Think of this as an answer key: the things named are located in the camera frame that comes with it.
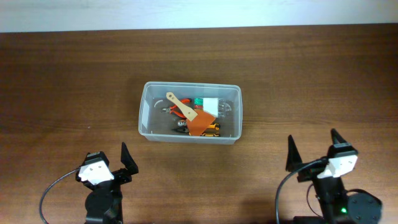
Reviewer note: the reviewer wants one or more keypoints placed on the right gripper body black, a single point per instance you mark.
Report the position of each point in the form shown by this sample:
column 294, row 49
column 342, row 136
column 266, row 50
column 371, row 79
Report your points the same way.
column 310, row 173

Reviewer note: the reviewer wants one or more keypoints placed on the red handled side cutters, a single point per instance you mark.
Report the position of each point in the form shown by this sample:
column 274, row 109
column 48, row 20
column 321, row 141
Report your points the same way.
column 175, row 110

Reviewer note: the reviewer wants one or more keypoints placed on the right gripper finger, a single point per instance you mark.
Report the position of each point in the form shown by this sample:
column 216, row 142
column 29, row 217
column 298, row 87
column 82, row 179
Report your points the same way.
column 294, row 161
column 336, row 137

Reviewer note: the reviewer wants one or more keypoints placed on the orange bit holder strip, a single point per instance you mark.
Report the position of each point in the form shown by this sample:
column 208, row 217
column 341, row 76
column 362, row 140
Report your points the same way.
column 182, row 123

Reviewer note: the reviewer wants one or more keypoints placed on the screwdriver set clear pack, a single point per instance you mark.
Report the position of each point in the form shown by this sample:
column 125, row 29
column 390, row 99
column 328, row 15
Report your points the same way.
column 217, row 107

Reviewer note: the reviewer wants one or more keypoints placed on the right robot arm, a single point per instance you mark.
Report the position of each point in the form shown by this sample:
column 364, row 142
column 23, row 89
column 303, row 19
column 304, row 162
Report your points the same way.
column 338, row 205

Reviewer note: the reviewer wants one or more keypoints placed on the orange black long-nose pliers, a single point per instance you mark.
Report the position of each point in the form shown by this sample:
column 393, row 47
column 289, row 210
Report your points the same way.
column 212, row 130

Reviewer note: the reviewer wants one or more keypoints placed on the clear plastic container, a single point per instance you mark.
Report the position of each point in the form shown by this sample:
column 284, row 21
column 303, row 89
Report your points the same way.
column 157, row 125

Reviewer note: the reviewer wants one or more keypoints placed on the orange scraper wooden handle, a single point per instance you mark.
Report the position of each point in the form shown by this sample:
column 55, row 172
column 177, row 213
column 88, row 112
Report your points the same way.
column 197, row 120

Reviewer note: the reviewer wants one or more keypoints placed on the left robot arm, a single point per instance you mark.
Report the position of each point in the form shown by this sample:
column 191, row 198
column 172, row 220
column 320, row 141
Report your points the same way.
column 104, row 204

